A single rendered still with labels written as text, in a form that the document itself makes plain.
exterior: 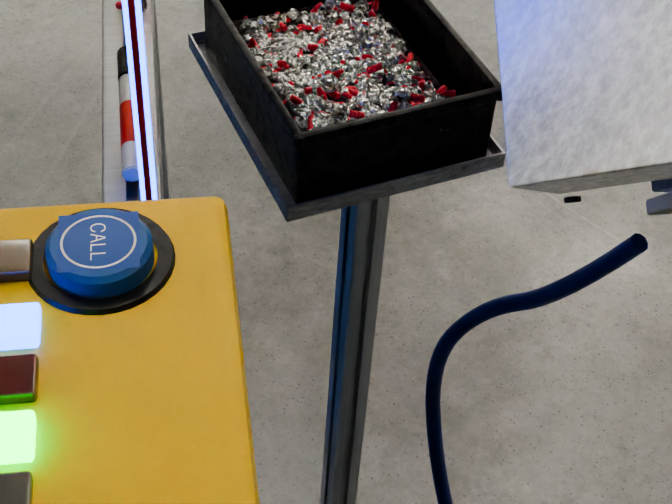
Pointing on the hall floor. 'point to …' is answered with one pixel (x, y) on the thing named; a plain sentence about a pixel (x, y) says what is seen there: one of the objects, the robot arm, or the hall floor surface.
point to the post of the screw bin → (352, 345)
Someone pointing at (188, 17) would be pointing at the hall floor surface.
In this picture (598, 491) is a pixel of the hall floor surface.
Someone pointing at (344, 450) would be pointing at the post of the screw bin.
